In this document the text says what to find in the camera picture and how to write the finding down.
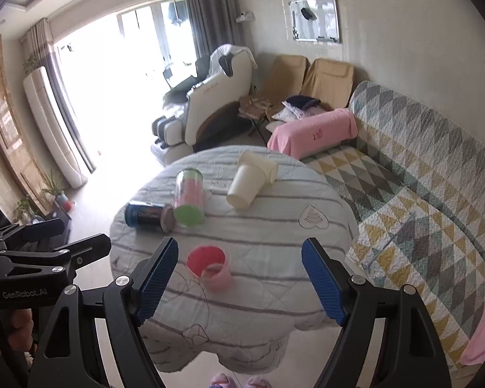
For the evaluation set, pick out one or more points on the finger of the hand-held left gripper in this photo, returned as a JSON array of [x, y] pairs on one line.
[[32, 232], [81, 248]]

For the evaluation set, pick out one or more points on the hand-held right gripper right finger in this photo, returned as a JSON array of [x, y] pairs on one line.
[[325, 287]]

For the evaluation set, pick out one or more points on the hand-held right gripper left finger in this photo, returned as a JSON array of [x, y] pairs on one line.
[[157, 281]]

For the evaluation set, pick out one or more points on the clear green pink cup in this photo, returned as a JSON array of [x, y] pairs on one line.
[[189, 198]]

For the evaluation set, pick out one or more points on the white cup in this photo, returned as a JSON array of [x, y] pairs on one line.
[[246, 184]]

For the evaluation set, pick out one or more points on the person's left hand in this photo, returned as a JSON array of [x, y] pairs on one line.
[[21, 329]]

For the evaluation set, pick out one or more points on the small green plant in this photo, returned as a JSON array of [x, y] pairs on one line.
[[24, 208]]

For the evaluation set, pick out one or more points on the potted green plant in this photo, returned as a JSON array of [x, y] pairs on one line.
[[56, 188]]

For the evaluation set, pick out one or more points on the dark blue can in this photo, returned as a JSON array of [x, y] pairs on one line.
[[145, 216]]

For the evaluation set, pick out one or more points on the round table striped cloth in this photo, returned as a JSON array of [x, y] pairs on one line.
[[266, 226]]

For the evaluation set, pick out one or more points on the white standing air conditioner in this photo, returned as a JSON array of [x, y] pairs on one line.
[[52, 125]]

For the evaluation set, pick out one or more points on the pink slipper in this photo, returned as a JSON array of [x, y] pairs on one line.
[[258, 383], [223, 382]]

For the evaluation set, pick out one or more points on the triangle patterned sofa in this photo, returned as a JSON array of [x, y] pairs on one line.
[[420, 178]]

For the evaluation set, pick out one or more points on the grey patterned curtain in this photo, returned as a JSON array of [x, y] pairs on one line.
[[206, 12], [58, 89]]

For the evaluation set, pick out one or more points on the pink towel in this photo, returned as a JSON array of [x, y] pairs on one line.
[[311, 131]]

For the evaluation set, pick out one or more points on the pink cloth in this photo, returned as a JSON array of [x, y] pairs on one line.
[[483, 327]]

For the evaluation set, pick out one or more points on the white patterned pillow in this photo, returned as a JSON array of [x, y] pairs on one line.
[[295, 114]]

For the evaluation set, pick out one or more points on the dark blue cloth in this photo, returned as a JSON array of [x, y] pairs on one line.
[[303, 102]]

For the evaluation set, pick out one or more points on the white massage chair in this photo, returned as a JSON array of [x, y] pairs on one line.
[[218, 101]]

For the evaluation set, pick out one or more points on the small folding table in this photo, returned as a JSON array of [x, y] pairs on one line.
[[256, 107]]

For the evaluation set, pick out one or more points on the beige chair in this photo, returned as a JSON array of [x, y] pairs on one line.
[[329, 83], [285, 76]]

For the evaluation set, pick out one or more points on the white towel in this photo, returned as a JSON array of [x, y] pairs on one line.
[[230, 54]]

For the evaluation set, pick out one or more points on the white wall socket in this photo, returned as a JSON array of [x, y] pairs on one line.
[[245, 16]]

